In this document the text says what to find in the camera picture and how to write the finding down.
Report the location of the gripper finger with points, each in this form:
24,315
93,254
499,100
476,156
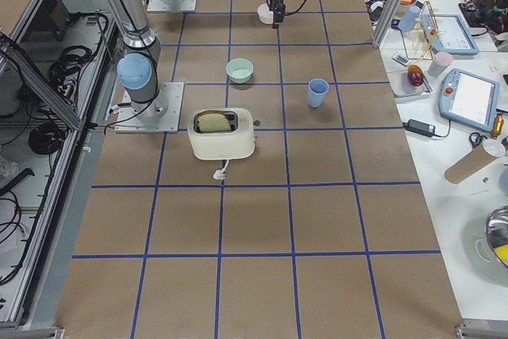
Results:
281,11
275,13

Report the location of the blue cup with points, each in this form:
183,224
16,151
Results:
409,19
317,92

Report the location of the pink bowl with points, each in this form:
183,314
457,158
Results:
264,14

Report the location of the green bowl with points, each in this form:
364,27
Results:
239,70

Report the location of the blue cup on rack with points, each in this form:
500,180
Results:
409,19

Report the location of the white remote control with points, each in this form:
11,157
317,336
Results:
401,59

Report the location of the bread slice in toaster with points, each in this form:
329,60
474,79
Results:
213,123

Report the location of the cream toaster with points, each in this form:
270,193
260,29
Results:
238,143

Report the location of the metal tray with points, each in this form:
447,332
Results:
403,91

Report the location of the mango fruit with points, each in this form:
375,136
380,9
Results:
415,75

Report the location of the teach pendant far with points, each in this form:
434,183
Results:
454,36

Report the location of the teach pendant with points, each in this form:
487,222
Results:
469,99
454,36

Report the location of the grey cup on desk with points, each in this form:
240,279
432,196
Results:
440,62

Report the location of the black power adapter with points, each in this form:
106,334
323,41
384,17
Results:
419,127

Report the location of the teach pendant near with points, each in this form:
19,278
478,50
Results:
469,99

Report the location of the cardboard tube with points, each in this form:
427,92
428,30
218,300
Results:
478,158

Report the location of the metal bowl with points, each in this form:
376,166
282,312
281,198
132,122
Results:
492,246

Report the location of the gold wire rack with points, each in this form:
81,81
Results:
424,35

